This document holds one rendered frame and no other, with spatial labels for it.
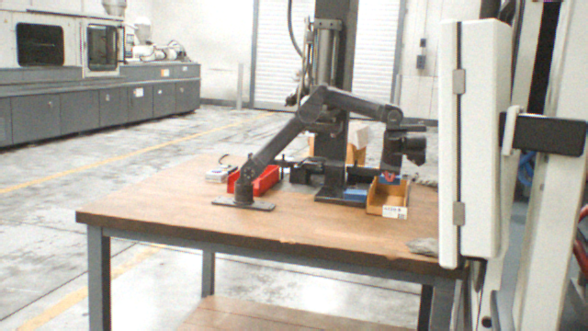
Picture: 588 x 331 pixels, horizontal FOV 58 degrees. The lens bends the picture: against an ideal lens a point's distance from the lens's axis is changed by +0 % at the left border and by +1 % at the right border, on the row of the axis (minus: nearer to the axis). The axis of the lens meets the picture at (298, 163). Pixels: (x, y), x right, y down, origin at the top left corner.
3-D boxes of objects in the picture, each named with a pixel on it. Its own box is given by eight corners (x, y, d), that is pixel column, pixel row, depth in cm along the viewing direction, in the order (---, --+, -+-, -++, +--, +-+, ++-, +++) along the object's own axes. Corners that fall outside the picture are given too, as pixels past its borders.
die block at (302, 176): (288, 182, 203) (289, 163, 202) (295, 176, 213) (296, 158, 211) (340, 188, 199) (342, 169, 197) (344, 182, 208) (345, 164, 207)
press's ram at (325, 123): (289, 137, 199) (294, 56, 192) (304, 128, 223) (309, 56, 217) (336, 142, 195) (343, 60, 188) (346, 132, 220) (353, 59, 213)
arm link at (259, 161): (253, 180, 173) (324, 109, 166) (249, 186, 166) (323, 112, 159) (239, 167, 172) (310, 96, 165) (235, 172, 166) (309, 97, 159)
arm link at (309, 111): (403, 106, 164) (309, 78, 165) (407, 108, 155) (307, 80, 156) (391, 143, 167) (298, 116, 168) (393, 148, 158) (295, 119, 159)
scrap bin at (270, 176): (226, 193, 184) (227, 176, 182) (249, 177, 208) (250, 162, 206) (259, 197, 181) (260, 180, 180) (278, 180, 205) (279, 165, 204)
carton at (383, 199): (365, 216, 170) (367, 192, 169) (373, 197, 194) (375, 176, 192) (406, 222, 167) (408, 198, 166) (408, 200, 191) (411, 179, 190)
